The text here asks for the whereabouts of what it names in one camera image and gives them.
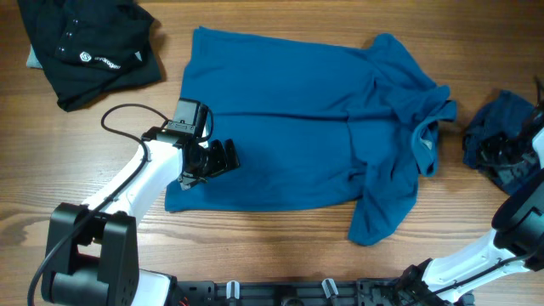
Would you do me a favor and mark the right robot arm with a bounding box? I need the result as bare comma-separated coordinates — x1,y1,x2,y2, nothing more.
394,101,543,305

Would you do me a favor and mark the left black camera cable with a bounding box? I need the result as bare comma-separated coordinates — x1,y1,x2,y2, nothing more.
26,103,171,306

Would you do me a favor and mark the black camera cable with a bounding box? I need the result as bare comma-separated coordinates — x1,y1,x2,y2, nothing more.
407,76,544,305
26,103,171,306

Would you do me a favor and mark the grey folded cloth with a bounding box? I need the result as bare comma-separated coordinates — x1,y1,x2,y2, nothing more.
26,46,43,70

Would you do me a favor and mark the right black camera cable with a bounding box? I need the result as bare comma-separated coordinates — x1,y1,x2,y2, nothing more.
407,76,544,305

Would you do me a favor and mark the blue polo shirt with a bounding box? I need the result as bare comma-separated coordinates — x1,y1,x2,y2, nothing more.
165,27,457,246

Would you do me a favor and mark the dark navy crumpled garment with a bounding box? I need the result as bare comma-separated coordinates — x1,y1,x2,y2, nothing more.
462,90,543,195

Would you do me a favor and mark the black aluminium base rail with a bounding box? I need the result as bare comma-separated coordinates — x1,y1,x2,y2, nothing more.
169,278,449,306

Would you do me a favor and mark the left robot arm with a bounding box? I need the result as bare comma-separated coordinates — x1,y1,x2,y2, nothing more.
27,98,240,306

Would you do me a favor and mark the black folded polo shirt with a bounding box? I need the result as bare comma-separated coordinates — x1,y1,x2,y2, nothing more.
18,0,162,112

